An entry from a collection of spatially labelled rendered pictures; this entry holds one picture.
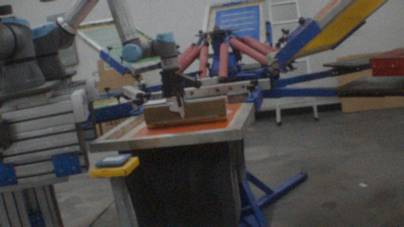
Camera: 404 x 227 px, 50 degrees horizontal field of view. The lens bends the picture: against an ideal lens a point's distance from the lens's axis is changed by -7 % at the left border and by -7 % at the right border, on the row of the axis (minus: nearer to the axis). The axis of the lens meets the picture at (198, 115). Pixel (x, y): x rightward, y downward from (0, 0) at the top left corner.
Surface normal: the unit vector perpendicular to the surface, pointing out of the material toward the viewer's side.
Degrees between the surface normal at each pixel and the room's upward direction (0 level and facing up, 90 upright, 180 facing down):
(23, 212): 90
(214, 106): 92
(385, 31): 90
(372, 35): 90
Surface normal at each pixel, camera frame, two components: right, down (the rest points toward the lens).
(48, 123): 0.14, 0.16
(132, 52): -0.22, 0.22
